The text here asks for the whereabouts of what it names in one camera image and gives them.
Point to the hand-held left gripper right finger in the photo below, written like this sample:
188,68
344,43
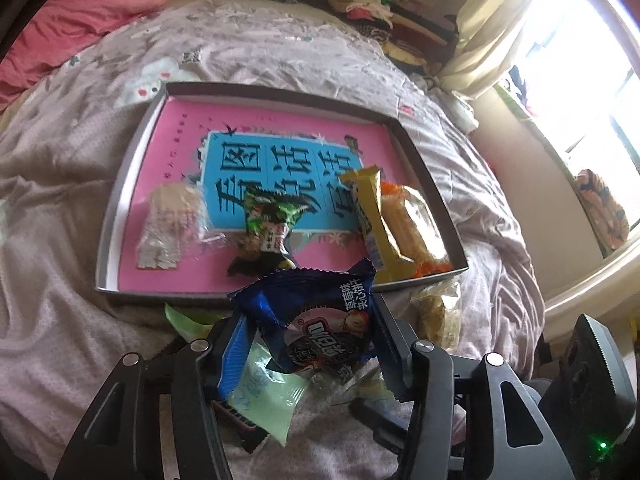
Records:
395,355

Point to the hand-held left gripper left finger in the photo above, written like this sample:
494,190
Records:
230,360

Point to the mint green cake packet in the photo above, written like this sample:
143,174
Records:
265,395

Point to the light green snack packet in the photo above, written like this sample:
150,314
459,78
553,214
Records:
187,322

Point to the clear bag of crumbly pastry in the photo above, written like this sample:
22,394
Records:
437,315

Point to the brown chocolate bar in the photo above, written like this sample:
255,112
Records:
240,422

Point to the dark blue cookie packet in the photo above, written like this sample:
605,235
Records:
320,325

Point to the orange cracker packet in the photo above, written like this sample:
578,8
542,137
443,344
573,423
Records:
415,225

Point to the yellow snack bar packet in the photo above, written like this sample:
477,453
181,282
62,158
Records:
372,220

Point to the green and black snack packet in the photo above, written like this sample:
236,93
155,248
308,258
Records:
270,220

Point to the small clear pastry packet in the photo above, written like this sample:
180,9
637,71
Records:
170,210

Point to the grey shallow box tray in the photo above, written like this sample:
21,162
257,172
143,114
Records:
120,200

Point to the colourful patterned cloth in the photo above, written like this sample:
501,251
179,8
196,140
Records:
600,215

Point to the pink and blue book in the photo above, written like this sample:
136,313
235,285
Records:
165,125

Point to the white plastic bag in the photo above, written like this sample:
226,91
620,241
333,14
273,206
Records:
457,107

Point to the window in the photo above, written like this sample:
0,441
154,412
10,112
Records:
600,110

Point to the clothes on windowsill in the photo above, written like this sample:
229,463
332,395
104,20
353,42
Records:
520,90

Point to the pale purple floral bedspread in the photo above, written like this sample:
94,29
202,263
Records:
300,50

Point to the pile of folded clothes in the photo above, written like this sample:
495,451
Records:
400,25

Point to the cream curtain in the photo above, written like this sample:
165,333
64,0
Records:
500,25

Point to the pink quilt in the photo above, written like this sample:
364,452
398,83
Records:
75,10

